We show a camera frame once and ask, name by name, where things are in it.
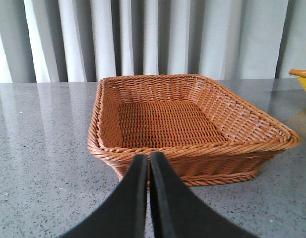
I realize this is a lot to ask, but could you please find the brown wicker basket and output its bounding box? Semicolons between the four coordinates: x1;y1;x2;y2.
88;74;300;186

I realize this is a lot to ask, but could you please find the yellow wicker basket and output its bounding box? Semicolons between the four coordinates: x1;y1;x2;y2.
289;69;306;92

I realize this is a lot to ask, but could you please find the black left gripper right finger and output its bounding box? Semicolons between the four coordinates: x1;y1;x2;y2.
150;152;254;238

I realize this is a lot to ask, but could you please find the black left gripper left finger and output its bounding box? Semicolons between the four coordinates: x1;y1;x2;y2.
62;155;148;238

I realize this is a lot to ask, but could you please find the grey pleated curtain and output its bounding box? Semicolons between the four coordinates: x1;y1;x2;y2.
0;0;306;83

